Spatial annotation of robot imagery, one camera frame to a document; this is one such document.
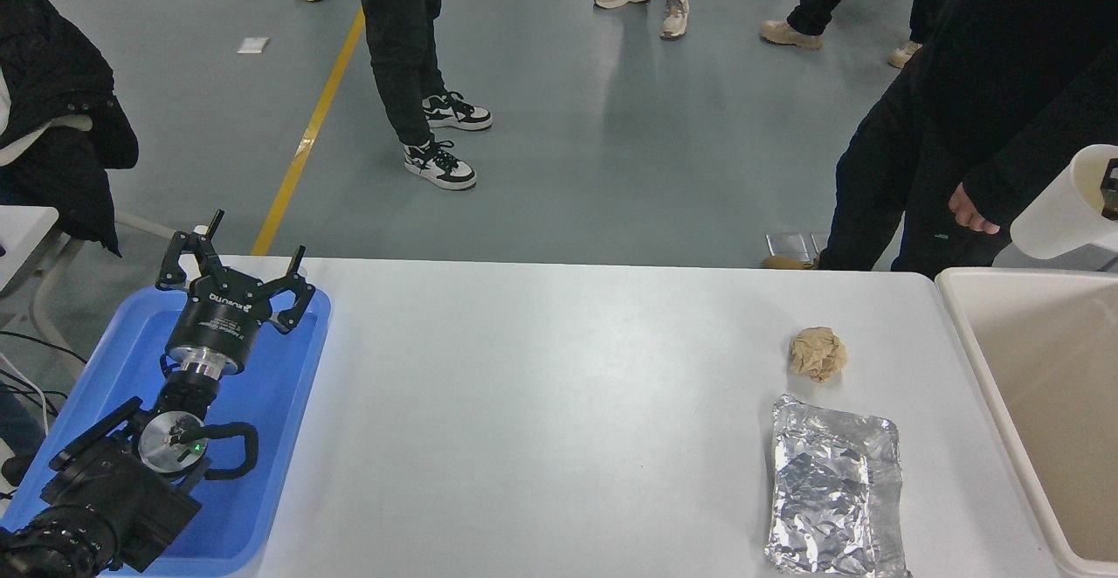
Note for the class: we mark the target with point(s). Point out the metal floor plate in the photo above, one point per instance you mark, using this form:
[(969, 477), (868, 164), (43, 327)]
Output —
[(786, 244), (818, 242)]

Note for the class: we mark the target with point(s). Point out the crumpled tan paper ball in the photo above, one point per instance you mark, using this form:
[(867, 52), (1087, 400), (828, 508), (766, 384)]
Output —
[(817, 354)]

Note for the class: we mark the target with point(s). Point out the white side table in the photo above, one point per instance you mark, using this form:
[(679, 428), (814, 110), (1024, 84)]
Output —
[(22, 233)]

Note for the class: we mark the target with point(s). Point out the silver foil tray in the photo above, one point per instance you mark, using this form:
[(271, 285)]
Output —
[(830, 491)]

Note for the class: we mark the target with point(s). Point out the seated person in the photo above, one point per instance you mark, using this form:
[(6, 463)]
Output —
[(61, 106)]

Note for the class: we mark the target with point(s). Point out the standing person in black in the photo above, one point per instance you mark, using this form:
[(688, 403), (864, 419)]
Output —
[(1004, 80)]

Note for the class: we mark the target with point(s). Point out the white paper cup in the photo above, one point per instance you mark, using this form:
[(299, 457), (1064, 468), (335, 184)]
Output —
[(1052, 216)]

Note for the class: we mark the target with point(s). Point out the blue plastic tray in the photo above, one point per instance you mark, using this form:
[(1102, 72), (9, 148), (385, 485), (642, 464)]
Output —
[(262, 403)]

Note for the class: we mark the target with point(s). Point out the large pale bin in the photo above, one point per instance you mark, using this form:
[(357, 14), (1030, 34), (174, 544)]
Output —
[(1057, 386)]

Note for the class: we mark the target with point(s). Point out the person's hand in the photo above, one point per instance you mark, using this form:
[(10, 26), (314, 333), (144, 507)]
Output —
[(968, 214)]

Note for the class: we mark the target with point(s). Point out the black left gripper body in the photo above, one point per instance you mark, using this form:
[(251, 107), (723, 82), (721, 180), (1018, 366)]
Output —
[(214, 320)]

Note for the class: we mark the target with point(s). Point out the person with black-white sneakers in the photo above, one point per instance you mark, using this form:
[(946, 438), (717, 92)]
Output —
[(402, 45)]

